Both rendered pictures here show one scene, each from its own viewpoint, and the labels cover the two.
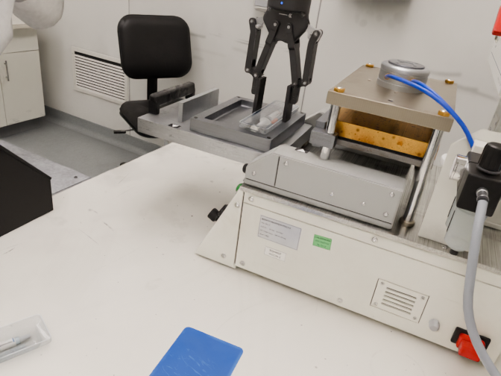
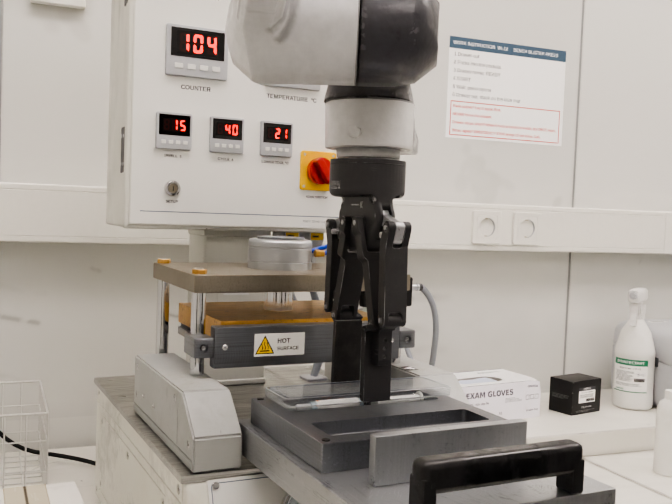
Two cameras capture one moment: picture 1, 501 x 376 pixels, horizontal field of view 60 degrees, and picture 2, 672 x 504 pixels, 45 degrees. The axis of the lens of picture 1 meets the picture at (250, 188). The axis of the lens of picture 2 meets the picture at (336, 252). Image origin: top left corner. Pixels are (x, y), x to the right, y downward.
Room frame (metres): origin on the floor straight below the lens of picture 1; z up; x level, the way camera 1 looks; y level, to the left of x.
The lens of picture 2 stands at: (1.43, 0.50, 1.18)
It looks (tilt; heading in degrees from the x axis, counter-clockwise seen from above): 3 degrees down; 223
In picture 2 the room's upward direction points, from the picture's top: 2 degrees clockwise
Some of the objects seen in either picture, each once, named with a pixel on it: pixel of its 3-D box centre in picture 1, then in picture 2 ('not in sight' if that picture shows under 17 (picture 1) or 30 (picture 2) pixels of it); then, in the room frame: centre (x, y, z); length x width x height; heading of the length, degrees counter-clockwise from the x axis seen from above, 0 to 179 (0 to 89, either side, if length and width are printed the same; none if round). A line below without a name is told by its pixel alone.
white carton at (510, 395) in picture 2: not in sight; (475, 396); (0.09, -0.35, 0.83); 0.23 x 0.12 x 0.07; 163
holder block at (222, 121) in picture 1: (251, 121); (379, 422); (0.84, 0.02, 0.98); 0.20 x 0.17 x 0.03; 159
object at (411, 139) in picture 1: (391, 112); (284, 303); (0.74, -0.22, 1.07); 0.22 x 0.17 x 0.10; 159
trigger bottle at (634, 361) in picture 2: not in sight; (634, 347); (-0.24, -0.17, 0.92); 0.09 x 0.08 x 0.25; 10
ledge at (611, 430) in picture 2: not in sight; (563, 421); (-0.09, -0.25, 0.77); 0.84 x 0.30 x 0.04; 155
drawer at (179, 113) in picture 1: (229, 121); (404, 448); (0.85, 0.06, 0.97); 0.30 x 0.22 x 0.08; 69
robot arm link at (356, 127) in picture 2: not in sight; (376, 133); (0.80, -0.03, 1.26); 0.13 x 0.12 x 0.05; 159
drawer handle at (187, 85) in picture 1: (173, 96); (500, 475); (0.90, 0.19, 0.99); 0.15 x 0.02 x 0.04; 159
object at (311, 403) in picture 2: (271, 118); (359, 397); (0.82, -0.02, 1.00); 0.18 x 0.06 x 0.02; 159
